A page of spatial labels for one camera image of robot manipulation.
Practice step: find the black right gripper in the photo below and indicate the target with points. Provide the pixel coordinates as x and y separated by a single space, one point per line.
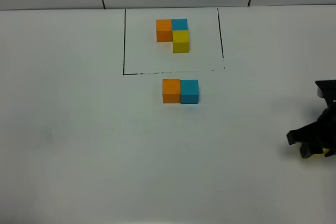
308 135

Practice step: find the yellow template block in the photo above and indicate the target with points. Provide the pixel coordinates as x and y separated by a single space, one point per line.
181 41

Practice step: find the blue template block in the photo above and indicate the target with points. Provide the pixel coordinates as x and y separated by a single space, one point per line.
179 24

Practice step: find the orange template block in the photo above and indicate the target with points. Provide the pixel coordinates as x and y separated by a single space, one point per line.
164 30

